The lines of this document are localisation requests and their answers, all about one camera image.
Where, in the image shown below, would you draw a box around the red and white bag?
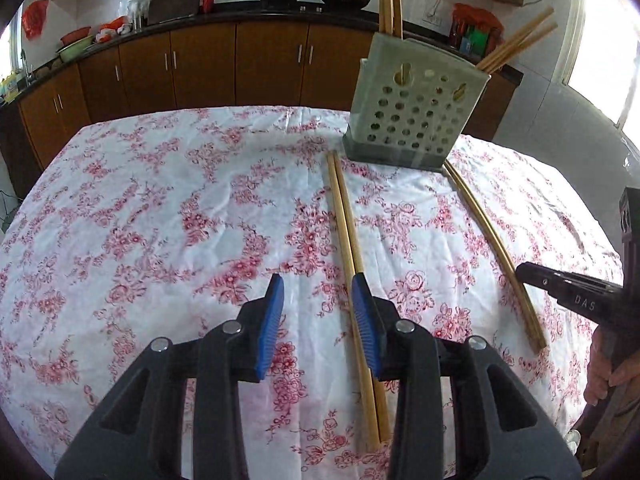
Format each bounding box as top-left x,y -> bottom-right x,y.
97,16 -> 132,42

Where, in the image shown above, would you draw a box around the red basin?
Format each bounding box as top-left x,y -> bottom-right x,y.
60,26 -> 93,46

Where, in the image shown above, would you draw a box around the dark cutting board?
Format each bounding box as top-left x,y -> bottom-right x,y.
146,0 -> 203,26

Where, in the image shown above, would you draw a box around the green perforated chopstick holder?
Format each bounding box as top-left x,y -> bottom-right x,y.
342,31 -> 492,171

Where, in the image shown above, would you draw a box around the red bag over bottles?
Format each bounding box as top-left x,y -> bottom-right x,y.
452,2 -> 503,36

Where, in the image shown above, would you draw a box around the window with white frame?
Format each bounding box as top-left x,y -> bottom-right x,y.
560,0 -> 640,131

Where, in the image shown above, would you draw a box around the person's right hand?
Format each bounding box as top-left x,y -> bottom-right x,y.
585,330 -> 640,406

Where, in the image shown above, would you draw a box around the yellow dish soap bottle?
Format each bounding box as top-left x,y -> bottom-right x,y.
0,72 -> 21,103

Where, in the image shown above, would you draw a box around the utensil jar with plastic bag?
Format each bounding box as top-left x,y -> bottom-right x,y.
127,0 -> 152,28

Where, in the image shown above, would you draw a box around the black gas hob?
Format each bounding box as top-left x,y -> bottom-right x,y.
280,4 -> 351,13

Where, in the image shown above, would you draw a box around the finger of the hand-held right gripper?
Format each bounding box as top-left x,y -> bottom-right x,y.
515,262 -> 562,304

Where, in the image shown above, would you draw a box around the brown base cabinets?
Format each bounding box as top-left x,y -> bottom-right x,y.
0,20 -> 523,171

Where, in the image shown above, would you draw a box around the green basin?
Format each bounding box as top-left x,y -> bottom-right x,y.
55,35 -> 97,63

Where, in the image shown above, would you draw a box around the green packet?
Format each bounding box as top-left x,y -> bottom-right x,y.
460,30 -> 493,56

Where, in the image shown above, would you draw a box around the hanging red plastic bag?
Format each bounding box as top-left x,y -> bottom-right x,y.
21,0 -> 50,40

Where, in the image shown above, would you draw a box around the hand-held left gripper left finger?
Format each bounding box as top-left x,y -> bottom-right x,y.
54,273 -> 286,480

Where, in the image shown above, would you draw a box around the red floral tablecloth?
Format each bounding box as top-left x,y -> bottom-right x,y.
0,105 -> 626,480

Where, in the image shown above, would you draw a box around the black kitchen countertop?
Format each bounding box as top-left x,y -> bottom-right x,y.
0,0 -> 523,111

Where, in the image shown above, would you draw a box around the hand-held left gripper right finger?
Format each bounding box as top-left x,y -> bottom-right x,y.
351,272 -> 583,480

